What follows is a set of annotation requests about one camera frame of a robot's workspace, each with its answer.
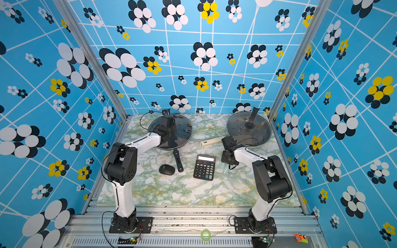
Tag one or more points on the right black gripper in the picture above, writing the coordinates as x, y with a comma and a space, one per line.
223, 157

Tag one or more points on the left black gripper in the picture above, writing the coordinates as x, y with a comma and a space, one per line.
174, 129

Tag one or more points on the glass pot lid black handle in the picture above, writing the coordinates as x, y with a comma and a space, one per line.
249, 128

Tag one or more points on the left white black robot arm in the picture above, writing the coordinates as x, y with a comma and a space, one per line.
121, 167

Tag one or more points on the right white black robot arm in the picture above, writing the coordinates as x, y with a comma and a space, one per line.
271, 180

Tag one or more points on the black frying pan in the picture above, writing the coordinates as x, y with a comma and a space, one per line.
173, 145

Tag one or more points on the black desk calculator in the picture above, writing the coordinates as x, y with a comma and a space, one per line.
204, 167

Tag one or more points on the black computer mouse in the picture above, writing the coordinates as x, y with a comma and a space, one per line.
166, 169

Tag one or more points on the green tape roll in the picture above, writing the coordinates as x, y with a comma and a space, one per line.
206, 235

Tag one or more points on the left green circuit board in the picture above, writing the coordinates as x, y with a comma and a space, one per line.
127, 240

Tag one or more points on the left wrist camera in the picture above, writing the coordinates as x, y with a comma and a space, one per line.
166, 113

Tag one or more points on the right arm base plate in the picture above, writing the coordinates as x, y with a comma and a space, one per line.
249, 225

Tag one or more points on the aluminium frame rail base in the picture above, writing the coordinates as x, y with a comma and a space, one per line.
181, 227

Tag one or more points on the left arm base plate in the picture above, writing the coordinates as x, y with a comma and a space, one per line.
135, 225

